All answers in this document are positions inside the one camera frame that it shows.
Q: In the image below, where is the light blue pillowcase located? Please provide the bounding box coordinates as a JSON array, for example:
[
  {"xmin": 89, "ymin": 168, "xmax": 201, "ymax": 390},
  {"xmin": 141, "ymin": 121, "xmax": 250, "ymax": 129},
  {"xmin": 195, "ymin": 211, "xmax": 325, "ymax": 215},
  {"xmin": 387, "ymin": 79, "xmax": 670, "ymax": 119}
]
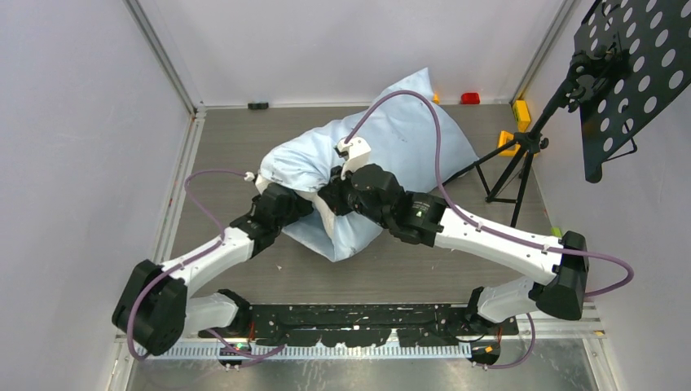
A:
[{"xmin": 259, "ymin": 68, "xmax": 478, "ymax": 261}]

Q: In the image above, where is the white pillow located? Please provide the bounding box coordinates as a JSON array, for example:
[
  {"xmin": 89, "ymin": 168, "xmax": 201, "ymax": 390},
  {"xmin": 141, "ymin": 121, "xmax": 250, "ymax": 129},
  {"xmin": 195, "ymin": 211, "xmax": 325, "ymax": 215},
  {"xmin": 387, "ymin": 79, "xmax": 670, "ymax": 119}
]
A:
[{"xmin": 313, "ymin": 195, "xmax": 336, "ymax": 240}]

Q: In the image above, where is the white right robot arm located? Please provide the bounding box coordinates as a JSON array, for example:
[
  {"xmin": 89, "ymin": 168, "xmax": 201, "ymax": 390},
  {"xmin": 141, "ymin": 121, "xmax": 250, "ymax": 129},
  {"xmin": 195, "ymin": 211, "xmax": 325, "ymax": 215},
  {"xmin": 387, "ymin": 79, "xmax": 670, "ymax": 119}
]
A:
[{"xmin": 319, "ymin": 137, "xmax": 589, "ymax": 335}]

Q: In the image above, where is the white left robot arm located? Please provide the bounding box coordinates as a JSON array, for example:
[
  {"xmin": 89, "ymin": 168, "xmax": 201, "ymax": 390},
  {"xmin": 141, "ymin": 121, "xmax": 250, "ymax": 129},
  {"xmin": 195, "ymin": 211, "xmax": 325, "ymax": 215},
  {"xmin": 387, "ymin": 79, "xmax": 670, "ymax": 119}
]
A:
[{"xmin": 112, "ymin": 184, "xmax": 314, "ymax": 359}]

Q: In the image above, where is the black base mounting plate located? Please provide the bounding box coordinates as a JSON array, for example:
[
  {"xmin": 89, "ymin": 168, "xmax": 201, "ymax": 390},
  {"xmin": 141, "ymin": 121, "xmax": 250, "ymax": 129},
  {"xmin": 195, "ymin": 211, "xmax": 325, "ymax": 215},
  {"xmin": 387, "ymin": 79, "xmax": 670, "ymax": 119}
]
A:
[{"xmin": 217, "ymin": 304, "xmax": 518, "ymax": 348}]

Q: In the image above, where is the black tripod stand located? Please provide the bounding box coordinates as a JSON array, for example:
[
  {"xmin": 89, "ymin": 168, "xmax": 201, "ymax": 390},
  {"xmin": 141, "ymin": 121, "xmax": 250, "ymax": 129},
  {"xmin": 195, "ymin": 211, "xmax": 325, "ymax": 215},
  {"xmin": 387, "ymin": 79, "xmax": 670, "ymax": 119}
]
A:
[{"xmin": 444, "ymin": 45, "xmax": 627, "ymax": 227}]

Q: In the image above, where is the red toy block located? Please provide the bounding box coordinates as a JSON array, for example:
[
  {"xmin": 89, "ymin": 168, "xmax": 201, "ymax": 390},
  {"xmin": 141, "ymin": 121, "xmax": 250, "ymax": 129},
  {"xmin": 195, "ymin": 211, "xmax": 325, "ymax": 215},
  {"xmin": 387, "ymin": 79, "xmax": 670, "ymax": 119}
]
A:
[{"xmin": 460, "ymin": 92, "xmax": 481, "ymax": 105}]

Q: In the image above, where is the yellow block near tripod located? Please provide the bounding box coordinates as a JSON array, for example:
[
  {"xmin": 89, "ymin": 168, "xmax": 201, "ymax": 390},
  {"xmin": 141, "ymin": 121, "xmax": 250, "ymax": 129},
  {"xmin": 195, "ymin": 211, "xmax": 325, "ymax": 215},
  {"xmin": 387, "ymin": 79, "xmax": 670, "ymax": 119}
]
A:
[{"xmin": 497, "ymin": 130, "xmax": 520, "ymax": 157}]

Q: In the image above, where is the black perforated stand plate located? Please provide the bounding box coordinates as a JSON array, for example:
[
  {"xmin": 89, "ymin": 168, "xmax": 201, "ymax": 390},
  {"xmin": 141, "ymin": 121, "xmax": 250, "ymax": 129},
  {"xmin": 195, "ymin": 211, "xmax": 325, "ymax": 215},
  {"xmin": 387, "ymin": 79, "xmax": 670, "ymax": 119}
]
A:
[{"xmin": 570, "ymin": 0, "xmax": 690, "ymax": 183}]

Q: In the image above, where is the small black wall object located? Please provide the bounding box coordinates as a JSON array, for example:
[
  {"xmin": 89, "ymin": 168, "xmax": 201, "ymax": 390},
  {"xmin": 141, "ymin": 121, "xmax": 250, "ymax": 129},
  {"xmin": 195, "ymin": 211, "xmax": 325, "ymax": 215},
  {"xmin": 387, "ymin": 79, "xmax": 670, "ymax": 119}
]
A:
[{"xmin": 247, "ymin": 102, "xmax": 270, "ymax": 111}]

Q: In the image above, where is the slotted cable duct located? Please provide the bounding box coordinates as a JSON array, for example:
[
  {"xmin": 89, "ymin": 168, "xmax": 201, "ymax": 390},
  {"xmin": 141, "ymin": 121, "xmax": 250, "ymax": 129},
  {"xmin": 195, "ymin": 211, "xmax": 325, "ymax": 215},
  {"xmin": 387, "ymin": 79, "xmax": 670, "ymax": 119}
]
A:
[{"xmin": 156, "ymin": 341, "xmax": 472, "ymax": 361}]

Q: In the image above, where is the yellow block on rail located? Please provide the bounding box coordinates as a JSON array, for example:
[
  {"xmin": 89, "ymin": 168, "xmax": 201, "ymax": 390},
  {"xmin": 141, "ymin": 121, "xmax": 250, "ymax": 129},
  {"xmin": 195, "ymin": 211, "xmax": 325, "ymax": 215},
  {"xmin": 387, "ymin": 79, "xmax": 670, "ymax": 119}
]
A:
[{"xmin": 512, "ymin": 99, "xmax": 532, "ymax": 133}]

